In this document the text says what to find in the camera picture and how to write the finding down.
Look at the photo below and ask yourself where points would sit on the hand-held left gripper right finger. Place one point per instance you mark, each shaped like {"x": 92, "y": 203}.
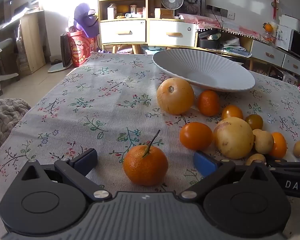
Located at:
{"x": 205, "y": 162}

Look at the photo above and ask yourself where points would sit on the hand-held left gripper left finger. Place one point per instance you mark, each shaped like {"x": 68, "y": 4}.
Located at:
{"x": 83, "y": 161}

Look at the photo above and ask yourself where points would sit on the orange tomato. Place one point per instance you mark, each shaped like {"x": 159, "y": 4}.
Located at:
{"x": 195, "y": 136}
{"x": 280, "y": 145}
{"x": 232, "y": 112}

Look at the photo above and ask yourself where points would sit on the golden passion fruit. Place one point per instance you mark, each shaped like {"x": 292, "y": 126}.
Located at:
{"x": 175, "y": 97}
{"x": 233, "y": 138}

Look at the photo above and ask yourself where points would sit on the stemless tangerine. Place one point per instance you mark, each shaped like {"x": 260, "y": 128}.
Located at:
{"x": 208, "y": 103}

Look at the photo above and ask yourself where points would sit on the tangerine with stem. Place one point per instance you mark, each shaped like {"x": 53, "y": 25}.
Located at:
{"x": 145, "y": 170}

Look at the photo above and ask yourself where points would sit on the olive yellow tomato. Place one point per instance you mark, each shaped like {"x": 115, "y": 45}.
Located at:
{"x": 254, "y": 122}

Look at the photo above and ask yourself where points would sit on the white ribbed plate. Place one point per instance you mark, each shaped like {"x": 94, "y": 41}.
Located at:
{"x": 202, "y": 67}

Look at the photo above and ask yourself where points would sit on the floral tablecloth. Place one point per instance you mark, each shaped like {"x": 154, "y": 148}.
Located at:
{"x": 90, "y": 105}

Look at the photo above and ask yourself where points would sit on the grey quilted blanket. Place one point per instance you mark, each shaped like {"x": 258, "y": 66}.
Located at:
{"x": 5, "y": 122}

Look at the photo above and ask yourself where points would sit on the wooden cabinet with small drawers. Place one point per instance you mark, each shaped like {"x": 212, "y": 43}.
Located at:
{"x": 267, "y": 52}

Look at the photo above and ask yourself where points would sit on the red patterned bucket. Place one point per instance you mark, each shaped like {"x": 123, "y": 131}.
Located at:
{"x": 77, "y": 52}

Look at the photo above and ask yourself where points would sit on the purple dumbbell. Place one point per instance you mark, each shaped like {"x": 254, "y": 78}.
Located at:
{"x": 103, "y": 51}

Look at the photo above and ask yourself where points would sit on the black panel heater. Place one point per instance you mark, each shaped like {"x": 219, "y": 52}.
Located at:
{"x": 64, "y": 47}

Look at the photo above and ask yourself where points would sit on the white drawing sheet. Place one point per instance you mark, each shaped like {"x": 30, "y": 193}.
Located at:
{"x": 283, "y": 37}

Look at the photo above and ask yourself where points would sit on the black round case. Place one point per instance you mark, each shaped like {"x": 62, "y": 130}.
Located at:
{"x": 210, "y": 43}

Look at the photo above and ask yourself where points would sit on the stack of folded cloths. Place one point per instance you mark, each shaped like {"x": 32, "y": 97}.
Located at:
{"x": 235, "y": 47}

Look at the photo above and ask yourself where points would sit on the blue lid storage bin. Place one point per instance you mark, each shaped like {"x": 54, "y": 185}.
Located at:
{"x": 155, "y": 48}

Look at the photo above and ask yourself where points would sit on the wooden desk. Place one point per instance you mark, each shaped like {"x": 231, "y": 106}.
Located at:
{"x": 32, "y": 42}

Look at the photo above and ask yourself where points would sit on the white box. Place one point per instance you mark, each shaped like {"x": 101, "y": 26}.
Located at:
{"x": 292, "y": 22}

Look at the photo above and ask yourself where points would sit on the orange ornament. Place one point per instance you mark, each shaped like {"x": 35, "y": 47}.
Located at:
{"x": 268, "y": 27}

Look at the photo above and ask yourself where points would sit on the low wooden cabinet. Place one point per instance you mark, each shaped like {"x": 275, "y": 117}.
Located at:
{"x": 172, "y": 32}

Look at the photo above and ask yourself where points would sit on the tall wooden shelf cabinet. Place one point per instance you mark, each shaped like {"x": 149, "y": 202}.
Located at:
{"x": 122, "y": 31}

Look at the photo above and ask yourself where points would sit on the white office chair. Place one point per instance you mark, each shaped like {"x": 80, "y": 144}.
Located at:
{"x": 0, "y": 47}

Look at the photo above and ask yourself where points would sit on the pink cloth with pompoms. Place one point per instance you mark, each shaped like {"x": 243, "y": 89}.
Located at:
{"x": 210, "y": 21}

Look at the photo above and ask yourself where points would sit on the purple plush toy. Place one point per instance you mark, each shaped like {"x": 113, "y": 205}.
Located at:
{"x": 83, "y": 15}

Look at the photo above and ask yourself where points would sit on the white carton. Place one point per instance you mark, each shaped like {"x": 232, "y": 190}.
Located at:
{"x": 112, "y": 12}

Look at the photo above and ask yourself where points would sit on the white tube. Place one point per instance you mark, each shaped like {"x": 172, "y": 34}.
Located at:
{"x": 133, "y": 15}

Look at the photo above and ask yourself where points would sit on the small pink box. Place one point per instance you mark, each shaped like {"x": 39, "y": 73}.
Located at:
{"x": 141, "y": 10}

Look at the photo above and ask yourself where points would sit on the white desk fan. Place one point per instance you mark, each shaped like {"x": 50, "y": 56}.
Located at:
{"x": 172, "y": 0}

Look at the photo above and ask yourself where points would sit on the white wall socket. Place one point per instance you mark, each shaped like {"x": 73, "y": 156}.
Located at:
{"x": 231, "y": 15}

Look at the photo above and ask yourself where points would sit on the grey wall socket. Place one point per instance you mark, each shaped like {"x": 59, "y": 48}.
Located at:
{"x": 224, "y": 12}

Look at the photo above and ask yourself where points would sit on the black wall socket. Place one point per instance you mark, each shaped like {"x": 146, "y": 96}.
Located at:
{"x": 213, "y": 8}

